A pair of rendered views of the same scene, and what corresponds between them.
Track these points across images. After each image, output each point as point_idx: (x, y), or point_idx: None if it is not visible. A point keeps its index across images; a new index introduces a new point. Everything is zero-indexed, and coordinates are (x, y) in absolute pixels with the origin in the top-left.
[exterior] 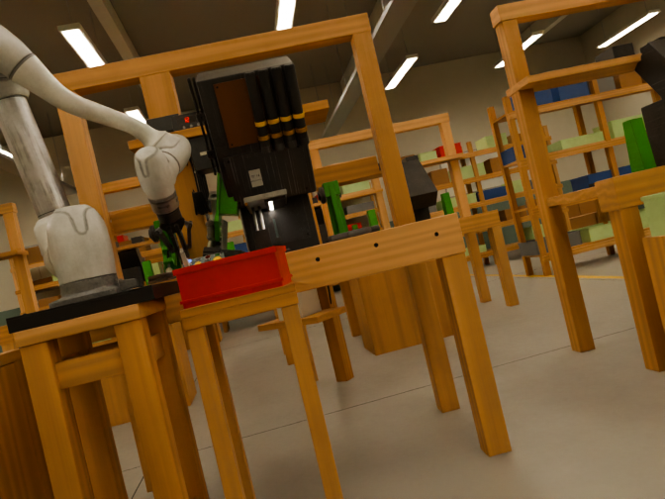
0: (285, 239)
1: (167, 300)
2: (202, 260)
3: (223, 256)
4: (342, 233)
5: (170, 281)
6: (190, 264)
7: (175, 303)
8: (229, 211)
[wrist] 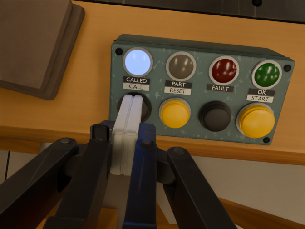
0: None
1: (57, 138)
2: (196, 87)
3: (282, 100)
4: None
5: (63, 133)
6: (145, 104)
7: (80, 141)
8: None
